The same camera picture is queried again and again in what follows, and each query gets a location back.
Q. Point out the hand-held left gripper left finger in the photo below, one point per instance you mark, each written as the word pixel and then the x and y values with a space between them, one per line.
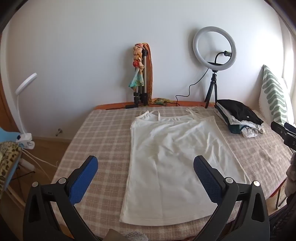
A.
pixel 83 178

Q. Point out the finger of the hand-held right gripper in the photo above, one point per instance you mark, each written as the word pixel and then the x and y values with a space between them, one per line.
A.
pixel 278 129

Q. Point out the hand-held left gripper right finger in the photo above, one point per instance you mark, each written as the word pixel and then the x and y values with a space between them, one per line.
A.
pixel 208 183

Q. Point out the white tank top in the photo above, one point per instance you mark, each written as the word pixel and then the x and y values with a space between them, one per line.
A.
pixel 166 162

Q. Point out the folded white garment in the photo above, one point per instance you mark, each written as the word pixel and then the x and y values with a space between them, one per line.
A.
pixel 251 132

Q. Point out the green patterned pillow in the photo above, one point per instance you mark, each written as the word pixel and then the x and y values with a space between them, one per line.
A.
pixel 274 97

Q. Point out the folded black garment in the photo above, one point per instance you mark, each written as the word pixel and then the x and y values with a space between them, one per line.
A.
pixel 240 111

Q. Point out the folded dark green garment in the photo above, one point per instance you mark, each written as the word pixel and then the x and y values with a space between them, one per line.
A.
pixel 235 129

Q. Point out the beige plaid blanket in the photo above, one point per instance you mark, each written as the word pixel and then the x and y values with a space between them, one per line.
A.
pixel 97 129

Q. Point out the metal door stop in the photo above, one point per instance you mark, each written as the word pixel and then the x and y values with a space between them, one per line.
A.
pixel 59 132

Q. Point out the leopard print cloth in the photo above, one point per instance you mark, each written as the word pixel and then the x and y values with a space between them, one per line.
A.
pixel 8 160

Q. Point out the light blue chair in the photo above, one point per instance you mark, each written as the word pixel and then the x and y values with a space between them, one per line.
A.
pixel 7 137

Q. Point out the white clip lamp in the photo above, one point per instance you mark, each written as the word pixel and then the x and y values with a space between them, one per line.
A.
pixel 19 111

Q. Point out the black gooseneck phone holder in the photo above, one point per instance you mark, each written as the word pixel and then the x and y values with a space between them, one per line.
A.
pixel 217 58

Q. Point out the brown wooden door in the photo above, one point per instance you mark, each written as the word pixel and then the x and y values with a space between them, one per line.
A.
pixel 4 97

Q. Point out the colourful scarf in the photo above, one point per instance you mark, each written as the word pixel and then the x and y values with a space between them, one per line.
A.
pixel 137 76

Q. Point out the folded grey tripod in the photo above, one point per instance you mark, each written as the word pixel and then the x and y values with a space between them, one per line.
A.
pixel 145 76

